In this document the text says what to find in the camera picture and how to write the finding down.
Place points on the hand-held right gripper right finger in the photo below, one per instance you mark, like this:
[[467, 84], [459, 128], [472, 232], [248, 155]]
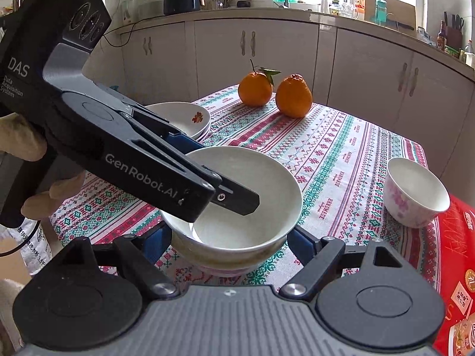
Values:
[[302, 244]]

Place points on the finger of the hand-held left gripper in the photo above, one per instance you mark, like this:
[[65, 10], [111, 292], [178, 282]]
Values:
[[182, 142], [237, 200]]

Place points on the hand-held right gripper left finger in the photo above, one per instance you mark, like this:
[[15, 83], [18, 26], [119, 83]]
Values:
[[159, 237]]

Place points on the plain white plate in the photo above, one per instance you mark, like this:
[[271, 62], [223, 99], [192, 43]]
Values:
[[203, 133]]

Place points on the white plate with fruit print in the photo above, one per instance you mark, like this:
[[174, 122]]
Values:
[[178, 115]]

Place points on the large white bowl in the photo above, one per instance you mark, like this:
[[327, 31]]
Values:
[[237, 230]]

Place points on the white bowl with pink base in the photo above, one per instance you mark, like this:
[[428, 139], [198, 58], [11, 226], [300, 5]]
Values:
[[222, 263]]

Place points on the person's left hand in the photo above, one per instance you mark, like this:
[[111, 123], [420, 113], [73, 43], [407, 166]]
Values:
[[22, 137]]

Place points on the patterned woven tablecloth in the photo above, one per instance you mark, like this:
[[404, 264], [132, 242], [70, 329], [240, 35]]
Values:
[[334, 163]]

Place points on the orange with leafy stem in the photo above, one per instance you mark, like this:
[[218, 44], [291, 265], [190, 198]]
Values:
[[256, 89]]

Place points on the small pink floral bowl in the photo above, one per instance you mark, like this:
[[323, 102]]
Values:
[[400, 200]]

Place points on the bumpy orange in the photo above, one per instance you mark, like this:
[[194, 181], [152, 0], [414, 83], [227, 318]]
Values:
[[293, 98]]

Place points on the clear printed plastic bag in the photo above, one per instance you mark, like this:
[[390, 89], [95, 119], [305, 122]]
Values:
[[39, 246]]

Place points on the white kitchen cabinets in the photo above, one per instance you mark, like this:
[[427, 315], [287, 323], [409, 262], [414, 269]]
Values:
[[289, 52]]

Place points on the red printed gift box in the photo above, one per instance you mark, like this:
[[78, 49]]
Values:
[[460, 267]]

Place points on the beige fleece clothing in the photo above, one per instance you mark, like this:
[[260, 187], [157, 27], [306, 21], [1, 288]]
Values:
[[9, 304]]

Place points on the glass pitcher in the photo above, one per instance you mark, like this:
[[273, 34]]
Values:
[[349, 11]]

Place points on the teal bottle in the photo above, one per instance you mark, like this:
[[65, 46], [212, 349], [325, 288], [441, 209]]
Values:
[[380, 11]]

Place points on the dark sauce bottle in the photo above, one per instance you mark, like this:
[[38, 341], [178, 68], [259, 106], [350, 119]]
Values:
[[441, 39]]

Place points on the brown cardboard sheet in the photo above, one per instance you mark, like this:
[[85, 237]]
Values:
[[400, 13]]

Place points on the knife block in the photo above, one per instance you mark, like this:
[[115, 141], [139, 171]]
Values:
[[453, 37]]

